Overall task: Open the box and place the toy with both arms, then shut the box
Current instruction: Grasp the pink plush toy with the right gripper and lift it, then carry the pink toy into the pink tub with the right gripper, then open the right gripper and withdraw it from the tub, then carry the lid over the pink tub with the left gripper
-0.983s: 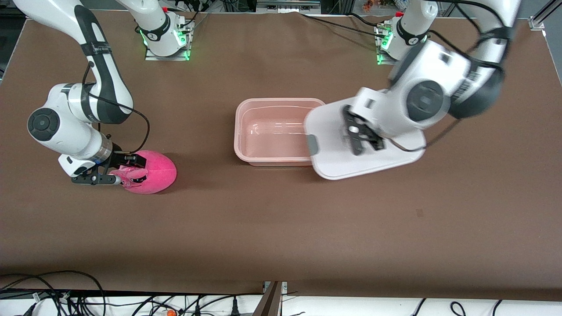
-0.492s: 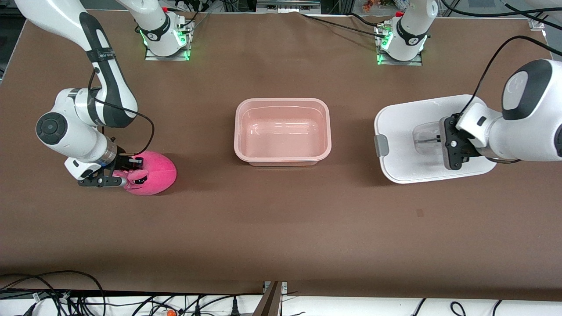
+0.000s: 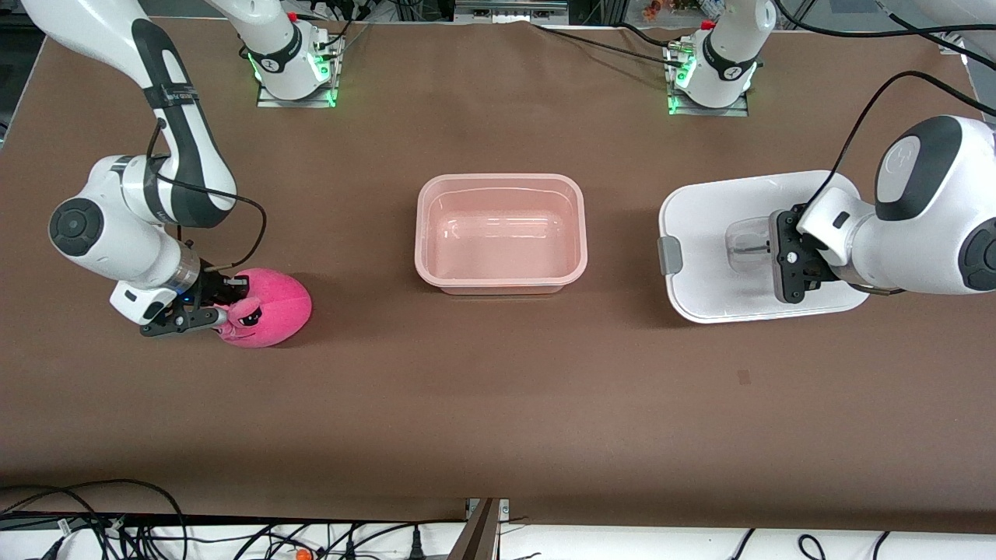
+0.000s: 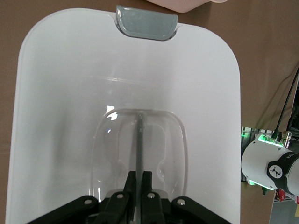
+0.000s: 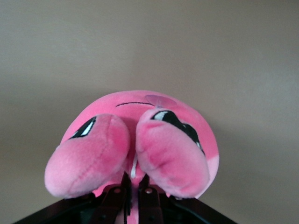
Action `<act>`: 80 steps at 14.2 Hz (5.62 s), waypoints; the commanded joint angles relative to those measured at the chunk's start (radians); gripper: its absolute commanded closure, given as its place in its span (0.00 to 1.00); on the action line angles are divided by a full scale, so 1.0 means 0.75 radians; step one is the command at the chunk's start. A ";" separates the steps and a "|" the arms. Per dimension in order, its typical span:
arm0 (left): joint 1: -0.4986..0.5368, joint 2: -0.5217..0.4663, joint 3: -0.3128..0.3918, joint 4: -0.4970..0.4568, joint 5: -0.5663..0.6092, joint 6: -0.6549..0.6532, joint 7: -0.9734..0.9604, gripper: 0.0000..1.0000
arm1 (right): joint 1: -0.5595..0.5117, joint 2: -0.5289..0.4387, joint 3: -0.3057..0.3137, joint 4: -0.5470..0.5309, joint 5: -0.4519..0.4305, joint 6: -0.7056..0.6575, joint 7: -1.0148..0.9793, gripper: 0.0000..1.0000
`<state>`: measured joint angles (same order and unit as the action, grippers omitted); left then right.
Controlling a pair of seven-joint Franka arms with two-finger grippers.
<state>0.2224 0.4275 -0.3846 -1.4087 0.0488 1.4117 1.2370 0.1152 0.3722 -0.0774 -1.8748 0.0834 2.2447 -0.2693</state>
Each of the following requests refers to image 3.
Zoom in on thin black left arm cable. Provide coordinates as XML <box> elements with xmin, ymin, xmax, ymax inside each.
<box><xmin>808</xmin><ymin>70</ymin><xmax>996</xmax><ymax>211</ymax></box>

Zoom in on long black cable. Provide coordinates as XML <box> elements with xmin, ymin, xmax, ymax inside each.
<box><xmin>232</xmin><ymin>518</ymin><xmax>469</xmax><ymax>560</ymax></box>

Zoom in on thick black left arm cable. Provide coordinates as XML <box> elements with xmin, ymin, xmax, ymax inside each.
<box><xmin>773</xmin><ymin>0</ymin><xmax>996</xmax><ymax>41</ymax></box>

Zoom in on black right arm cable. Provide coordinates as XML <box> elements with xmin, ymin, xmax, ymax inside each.
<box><xmin>146</xmin><ymin>117</ymin><xmax>268</xmax><ymax>273</ymax></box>

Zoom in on large black looped cable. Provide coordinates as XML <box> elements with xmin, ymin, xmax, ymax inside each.
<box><xmin>0</xmin><ymin>478</ymin><xmax>190</xmax><ymax>560</ymax></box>

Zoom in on brown table cover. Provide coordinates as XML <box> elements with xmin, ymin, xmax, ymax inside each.
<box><xmin>0</xmin><ymin>17</ymin><xmax>996</xmax><ymax>534</ymax></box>

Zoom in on black curved cable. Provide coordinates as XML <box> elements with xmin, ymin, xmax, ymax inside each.
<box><xmin>0</xmin><ymin>488</ymin><xmax>110</xmax><ymax>560</ymax></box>

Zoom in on white box lid grey latches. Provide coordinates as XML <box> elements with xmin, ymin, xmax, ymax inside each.
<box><xmin>658</xmin><ymin>170</ymin><xmax>872</xmax><ymax>325</ymax></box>

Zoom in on translucent pink plastic box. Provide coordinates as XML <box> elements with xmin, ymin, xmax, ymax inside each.
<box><xmin>415</xmin><ymin>173</ymin><xmax>588</xmax><ymax>296</ymax></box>

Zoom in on aluminium frame post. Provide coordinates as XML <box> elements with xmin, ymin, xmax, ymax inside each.
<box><xmin>447</xmin><ymin>498</ymin><xmax>511</xmax><ymax>560</ymax></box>

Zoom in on pink plush toy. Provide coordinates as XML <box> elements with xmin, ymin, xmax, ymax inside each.
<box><xmin>212</xmin><ymin>268</ymin><xmax>314</xmax><ymax>349</ymax></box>

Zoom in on thin cables at arm base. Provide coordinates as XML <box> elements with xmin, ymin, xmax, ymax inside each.
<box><xmin>310</xmin><ymin>14</ymin><xmax>376</xmax><ymax>57</ymax></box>

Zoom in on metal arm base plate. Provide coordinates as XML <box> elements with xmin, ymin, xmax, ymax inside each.
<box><xmin>667</xmin><ymin>43</ymin><xmax>750</xmax><ymax>118</ymax></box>
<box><xmin>256</xmin><ymin>35</ymin><xmax>344</xmax><ymax>109</ymax></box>

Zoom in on black cable on table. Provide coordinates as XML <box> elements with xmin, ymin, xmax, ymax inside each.
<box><xmin>532</xmin><ymin>22</ymin><xmax>679</xmax><ymax>66</ymax></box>
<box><xmin>613</xmin><ymin>22</ymin><xmax>686</xmax><ymax>52</ymax></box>

